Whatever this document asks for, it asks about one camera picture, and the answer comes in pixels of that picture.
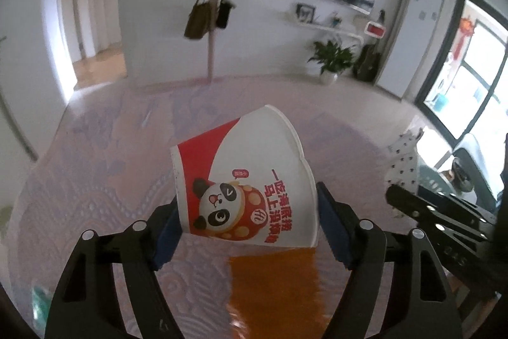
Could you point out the teal plastic basket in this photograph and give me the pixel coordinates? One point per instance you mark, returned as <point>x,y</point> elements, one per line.
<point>434,174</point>

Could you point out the brown tote bag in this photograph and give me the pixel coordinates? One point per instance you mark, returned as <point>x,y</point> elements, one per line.
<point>198,19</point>

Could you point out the potted green plant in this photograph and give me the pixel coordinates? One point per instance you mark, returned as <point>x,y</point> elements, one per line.
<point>331,57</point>

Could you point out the white curved wall shelf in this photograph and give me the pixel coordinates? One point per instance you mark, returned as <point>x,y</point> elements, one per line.
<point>333,28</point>

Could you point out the wooden coat rack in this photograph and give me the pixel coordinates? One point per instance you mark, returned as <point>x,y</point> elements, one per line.
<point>216,45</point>

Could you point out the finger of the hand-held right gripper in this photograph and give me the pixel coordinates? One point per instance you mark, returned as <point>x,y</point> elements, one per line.
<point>436,210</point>

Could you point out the orange flat sheet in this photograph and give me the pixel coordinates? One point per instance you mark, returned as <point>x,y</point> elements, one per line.
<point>274,295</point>

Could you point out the black-framed sliding glass door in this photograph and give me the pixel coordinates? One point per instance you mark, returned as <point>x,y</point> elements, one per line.
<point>426,77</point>

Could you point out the small vase with plant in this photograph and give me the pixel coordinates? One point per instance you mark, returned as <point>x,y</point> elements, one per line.
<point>337,22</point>

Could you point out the grey chair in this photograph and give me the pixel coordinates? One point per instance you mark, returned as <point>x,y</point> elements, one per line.
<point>476,148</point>

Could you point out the teal green packet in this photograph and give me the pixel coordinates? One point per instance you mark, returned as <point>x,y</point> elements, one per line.
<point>41,299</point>

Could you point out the white room door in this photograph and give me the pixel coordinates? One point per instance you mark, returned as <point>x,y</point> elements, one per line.
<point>16,65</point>

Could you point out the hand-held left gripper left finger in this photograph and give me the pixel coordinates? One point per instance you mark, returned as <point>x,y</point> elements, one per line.
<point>166,239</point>

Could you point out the white dotted bag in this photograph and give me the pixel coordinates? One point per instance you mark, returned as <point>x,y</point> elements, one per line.
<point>403,160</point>

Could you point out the dark guitar case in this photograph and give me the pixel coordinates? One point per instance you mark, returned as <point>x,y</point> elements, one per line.
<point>367,63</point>

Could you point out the white tall cabinet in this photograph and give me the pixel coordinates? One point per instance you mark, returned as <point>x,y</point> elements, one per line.
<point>410,41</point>

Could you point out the butterfly picture frame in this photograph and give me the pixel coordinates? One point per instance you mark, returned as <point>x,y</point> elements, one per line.
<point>306,12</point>

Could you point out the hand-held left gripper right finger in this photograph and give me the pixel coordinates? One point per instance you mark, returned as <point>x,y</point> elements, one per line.
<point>335,227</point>

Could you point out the red white panda paper cup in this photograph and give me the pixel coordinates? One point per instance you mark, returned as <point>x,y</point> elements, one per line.
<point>246,160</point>

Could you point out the red box shelf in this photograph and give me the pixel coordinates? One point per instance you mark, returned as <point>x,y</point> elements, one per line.
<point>374,29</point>

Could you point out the red knot hanging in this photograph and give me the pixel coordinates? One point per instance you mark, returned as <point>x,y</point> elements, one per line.
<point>466,27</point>

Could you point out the blue bucket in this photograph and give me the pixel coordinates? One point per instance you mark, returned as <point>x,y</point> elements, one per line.
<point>441,103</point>

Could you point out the small black bag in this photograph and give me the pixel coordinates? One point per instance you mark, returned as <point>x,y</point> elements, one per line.
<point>224,13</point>

